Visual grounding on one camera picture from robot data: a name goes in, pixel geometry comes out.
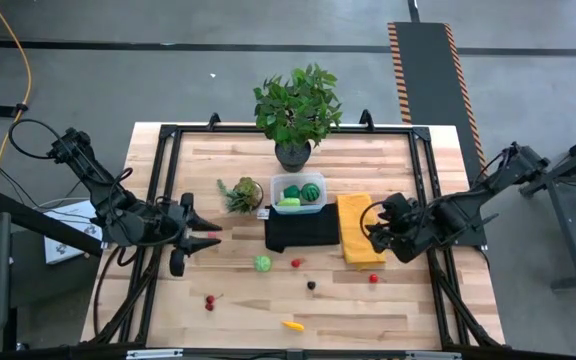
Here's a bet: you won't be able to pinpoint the black metal stand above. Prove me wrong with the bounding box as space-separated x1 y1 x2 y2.
517 123 576 292

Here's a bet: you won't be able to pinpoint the clear plastic tupperware container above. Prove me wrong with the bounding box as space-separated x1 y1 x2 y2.
269 172 328 216

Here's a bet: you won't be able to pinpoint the black floor mat striped edges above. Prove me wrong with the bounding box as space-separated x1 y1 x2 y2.
386 21 493 191

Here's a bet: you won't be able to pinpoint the leafy green potted tree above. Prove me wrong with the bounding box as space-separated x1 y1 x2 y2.
252 62 344 174

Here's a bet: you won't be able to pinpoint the striped green toy watermelon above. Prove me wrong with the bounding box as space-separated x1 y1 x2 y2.
300 182 322 203

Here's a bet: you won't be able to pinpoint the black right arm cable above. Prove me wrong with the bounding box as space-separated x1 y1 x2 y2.
360 201 392 242

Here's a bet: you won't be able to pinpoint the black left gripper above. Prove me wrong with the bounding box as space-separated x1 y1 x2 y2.
155 192 224 278

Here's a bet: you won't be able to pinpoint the thin black floor cable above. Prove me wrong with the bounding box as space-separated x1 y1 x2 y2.
0 159 44 211

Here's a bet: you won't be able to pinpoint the white floor cable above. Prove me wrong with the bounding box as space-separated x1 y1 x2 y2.
32 196 99 210

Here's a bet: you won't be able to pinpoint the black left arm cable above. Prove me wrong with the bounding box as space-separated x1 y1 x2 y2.
7 118 69 161

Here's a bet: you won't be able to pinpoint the white booklet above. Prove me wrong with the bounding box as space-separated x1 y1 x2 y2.
42 199 105 265

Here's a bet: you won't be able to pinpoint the small spiky succulent plant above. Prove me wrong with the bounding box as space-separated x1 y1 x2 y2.
216 176 265 215

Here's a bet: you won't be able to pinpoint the black diagonal beam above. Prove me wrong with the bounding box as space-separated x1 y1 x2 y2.
0 189 105 257

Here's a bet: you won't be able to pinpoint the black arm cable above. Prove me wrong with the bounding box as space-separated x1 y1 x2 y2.
360 201 392 242
7 118 69 161

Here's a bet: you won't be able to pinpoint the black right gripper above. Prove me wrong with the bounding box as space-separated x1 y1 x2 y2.
367 191 437 265

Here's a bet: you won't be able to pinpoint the silver metal bracket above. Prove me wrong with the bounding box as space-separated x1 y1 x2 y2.
405 350 462 360
126 348 184 360

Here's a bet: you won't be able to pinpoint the yellow cloth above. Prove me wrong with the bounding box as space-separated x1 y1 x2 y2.
336 192 388 266

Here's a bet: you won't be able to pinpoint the yellow cable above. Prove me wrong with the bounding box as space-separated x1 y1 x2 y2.
0 0 33 191

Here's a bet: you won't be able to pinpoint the black cloth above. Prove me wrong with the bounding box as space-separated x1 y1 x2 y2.
263 202 342 255

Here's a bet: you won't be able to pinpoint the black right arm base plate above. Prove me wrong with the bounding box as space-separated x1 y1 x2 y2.
447 213 500 248

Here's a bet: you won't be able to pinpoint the black curved hose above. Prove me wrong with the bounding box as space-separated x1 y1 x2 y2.
92 244 124 336

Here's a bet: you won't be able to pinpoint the black metal table frame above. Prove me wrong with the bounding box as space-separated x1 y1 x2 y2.
80 108 507 352

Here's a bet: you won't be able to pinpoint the black cable bracket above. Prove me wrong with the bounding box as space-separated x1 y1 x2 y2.
0 102 30 119

